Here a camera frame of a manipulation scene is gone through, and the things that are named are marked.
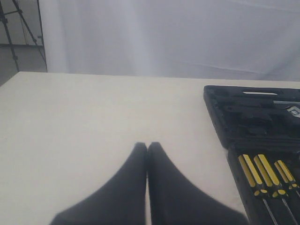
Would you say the claw hammer black handle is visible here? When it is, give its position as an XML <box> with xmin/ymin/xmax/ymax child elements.
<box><xmin>215</xmin><ymin>96</ymin><xmax>300</xmax><ymax>109</ymax></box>

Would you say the small yellow black screwdriver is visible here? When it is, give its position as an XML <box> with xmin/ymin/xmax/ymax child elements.
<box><xmin>274</xmin><ymin>160</ymin><xmax>300</xmax><ymax>197</ymax></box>

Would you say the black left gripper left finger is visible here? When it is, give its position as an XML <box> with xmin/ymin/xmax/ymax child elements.
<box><xmin>51</xmin><ymin>142</ymin><xmax>147</xmax><ymax>225</ymax></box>

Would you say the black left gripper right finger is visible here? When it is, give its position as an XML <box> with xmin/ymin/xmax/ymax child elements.
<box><xmin>148</xmin><ymin>142</ymin><xmax>248</xmax><ymax>225</ymax></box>

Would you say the black tripod stand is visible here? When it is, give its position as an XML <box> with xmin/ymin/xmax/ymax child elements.
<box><xmin>0</xmin><ymin>0</ymin><xmax>47</xmax><ymax>74</ymax></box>

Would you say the white backdrop curtain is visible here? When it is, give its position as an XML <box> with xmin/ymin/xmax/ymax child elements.
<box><xmin>40</xmin><ymin>0</ymin><xmax>300</xmax><ymax>81</ymax></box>

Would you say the black plastic tool case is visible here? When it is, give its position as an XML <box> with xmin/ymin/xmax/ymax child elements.
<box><xmin>203</xmin><ymin>85</ymin><xmax>300</xmax><ymax>225</ymax></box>

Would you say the large yellow black screwdriver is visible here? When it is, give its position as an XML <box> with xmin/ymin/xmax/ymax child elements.
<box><xmin>238</xmin><ymin>154</ymin><xmax>278</xmax><ymax>225</ymax></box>

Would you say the adjustable wrench silver head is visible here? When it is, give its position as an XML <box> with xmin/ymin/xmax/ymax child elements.
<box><xmin>224</xmin><ymin>105</ymin><xmax>300</xmax><ymax>122</ymax></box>

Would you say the middle yellow black screwdriver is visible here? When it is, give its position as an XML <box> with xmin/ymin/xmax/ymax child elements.
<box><xmin>254</xmin><ymin>154</ymin><xmax>298</xmax><ymax>225</ymax></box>

